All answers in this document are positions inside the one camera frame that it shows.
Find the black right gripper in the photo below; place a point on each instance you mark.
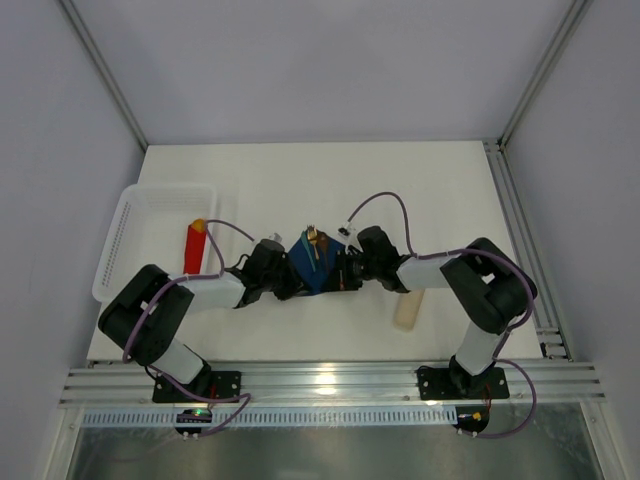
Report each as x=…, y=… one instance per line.
x=350, y=270

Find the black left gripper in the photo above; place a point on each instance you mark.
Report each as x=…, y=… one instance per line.
x=288, y=279

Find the blue paper napkin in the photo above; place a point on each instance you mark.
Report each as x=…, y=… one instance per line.
x=318, y=282

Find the teal plastic knife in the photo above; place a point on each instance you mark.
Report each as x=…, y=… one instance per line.
x=309, y=251

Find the brown wooden spoon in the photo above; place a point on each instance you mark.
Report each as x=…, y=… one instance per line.
x=323, y=244

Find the gold fork green handle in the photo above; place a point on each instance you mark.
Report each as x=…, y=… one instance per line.
x=312, y=238

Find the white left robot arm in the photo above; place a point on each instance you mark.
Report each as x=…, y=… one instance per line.
x=144, y=317

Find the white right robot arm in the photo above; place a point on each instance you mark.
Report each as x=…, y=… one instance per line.
x=494, y=292

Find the beige cutlery tray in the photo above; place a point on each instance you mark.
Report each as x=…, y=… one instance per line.
x=407, y=310

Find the red bottle orange cap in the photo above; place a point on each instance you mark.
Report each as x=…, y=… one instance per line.
x=195, y=243

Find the white plastic basket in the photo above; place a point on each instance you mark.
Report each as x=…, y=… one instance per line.
x=149, y=226

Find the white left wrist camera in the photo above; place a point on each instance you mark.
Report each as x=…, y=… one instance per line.
x=275, y=237

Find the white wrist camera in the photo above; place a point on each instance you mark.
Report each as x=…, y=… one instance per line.
x=348, y=235
x=275, y=237

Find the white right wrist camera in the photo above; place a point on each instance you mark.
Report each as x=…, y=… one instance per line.
x=348, y=235

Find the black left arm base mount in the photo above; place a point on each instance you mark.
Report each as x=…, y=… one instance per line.
x=209, y=384

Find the aluminium table edge rail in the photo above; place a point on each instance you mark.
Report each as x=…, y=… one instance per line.
x=321, y=383

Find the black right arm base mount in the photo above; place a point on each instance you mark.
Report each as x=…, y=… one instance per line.
x=450, y=384

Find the white slotted cable duct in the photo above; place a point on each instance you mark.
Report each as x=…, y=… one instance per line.
x=272, y=416

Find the aluminium side rail right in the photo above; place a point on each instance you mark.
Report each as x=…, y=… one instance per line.
x=546, y=317

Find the aluminium frame post left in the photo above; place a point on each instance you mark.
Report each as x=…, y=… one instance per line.
x=102, y=69

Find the aluminium frame post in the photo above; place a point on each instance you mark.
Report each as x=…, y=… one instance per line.
x=551, y=55
x=102, y=69

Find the aluminium frame post right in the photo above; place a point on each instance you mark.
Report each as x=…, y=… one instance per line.
x=551, y=55

